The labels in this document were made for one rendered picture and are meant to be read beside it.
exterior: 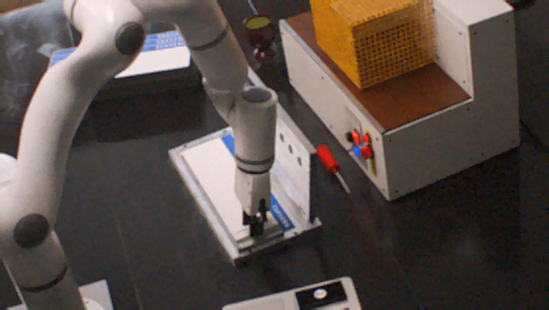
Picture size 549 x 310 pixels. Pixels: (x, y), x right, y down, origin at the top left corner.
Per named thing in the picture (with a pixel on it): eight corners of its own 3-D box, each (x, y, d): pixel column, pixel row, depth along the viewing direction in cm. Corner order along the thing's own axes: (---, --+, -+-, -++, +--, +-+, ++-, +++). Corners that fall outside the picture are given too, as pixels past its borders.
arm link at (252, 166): (227, 141, 227) (227, 154, 229) (242, 165, 221) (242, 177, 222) (265, 134, 230) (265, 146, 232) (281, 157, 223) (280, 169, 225)
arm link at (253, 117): (224, 142, 227) (246, 165, 220) (225, 86, 220) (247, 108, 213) (261, 132, 231) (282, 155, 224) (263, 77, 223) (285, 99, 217)
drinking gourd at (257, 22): (253, 46, 300) (246, 12, 293) (283, 46, 297) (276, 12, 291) (245, 64, 294) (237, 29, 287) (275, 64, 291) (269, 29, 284)
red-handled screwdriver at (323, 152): (316, 156, 258) (314, 146, 256) (326, 152, 258) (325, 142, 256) (344, 200, 244) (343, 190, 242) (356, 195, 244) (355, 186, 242)
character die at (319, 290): (294, 295, 221) (293, 291, 221) (341, 284, 222) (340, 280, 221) (299, 312, 218) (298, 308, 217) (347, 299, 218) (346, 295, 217)
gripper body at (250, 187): (228, 149, 229) (227, 192, 235) (246, 176, 221) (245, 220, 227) (262, 142, 231) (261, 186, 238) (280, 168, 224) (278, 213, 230)
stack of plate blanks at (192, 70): (55, 107, 292) (46, 77, 286) (62, 80, 303) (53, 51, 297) (197, 85, 289) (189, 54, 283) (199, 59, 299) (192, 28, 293)
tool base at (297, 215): (170, 158, 266) (167, 146, 264) (248, 128, 271) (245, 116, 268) (234, 266, 232) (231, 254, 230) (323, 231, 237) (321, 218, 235)
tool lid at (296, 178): (232, 56, 258) (239, 54, 258) (234, 124, 268) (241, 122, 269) (309, 153, 224) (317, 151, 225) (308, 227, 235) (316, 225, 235)
